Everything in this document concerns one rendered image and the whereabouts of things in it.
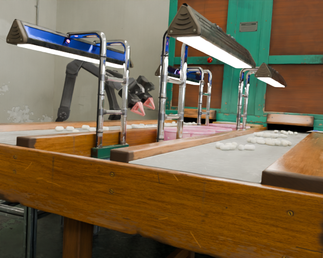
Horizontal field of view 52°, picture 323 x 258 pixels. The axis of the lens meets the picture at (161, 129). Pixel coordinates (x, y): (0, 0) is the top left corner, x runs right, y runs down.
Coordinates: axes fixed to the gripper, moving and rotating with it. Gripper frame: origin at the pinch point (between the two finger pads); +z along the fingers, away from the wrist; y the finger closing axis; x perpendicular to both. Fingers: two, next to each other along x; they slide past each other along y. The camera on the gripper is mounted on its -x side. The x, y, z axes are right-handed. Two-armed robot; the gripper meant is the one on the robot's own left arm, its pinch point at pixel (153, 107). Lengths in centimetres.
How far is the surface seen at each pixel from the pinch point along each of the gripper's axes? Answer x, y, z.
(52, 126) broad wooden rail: 10, -86, 3
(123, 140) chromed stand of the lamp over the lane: -14, -88, 35
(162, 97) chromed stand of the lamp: -43, -103, 42
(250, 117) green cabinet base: -32, 50, 43
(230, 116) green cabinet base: -23, 50, 32
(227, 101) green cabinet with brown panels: -29, 50, 22
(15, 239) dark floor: 103, -58, 10
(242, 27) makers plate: -75, 51, -9
